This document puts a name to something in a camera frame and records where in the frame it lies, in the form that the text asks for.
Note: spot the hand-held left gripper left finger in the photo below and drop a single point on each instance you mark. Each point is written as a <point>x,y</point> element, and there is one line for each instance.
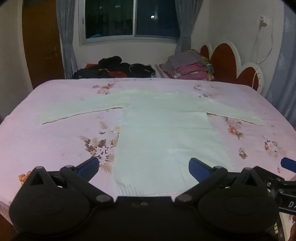
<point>89,165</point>

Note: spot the window with white frame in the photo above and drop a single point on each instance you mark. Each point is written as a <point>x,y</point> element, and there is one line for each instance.
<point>129,18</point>

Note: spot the pile of dark clothes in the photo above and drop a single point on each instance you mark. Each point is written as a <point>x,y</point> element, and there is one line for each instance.
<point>111,68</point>

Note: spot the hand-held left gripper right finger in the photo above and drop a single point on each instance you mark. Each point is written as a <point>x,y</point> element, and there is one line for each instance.
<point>198,166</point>

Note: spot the stack of folded clothes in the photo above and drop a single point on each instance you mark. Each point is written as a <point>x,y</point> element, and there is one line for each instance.
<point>187,66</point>

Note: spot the striped grey bedding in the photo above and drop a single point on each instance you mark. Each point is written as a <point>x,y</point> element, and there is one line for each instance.
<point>159,70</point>

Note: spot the white long-sleeve shirt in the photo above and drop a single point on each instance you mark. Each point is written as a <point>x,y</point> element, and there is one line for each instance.
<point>161,129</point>

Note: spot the white wall socket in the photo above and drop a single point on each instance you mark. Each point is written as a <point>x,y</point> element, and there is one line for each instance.
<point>263,20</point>

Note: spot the pink floral bed sheet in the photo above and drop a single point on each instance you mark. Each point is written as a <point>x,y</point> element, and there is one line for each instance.
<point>57,139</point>

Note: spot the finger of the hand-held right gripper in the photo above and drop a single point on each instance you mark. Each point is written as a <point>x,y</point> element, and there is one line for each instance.
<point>289,164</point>

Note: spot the red and white headboard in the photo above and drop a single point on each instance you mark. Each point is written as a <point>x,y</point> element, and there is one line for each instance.
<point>225,60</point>

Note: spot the brown wooden door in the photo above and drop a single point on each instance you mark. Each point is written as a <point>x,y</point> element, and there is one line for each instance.
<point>41,44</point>

